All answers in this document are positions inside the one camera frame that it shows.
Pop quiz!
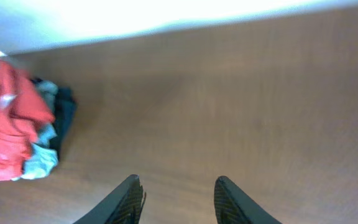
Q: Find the folded grey garment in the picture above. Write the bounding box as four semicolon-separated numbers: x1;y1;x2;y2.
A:
12;80;58;181

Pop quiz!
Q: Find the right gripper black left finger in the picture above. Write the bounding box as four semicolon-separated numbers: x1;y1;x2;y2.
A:
74;174;146;224

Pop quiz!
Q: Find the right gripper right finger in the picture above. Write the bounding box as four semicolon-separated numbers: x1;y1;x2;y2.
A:
214;175;281;224

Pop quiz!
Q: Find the folded navy garment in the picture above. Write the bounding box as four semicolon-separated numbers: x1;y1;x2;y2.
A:
31;78;77;160

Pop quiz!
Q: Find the folded orange printed t-shirt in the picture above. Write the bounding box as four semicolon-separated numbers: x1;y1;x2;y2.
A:
0;60;55;142

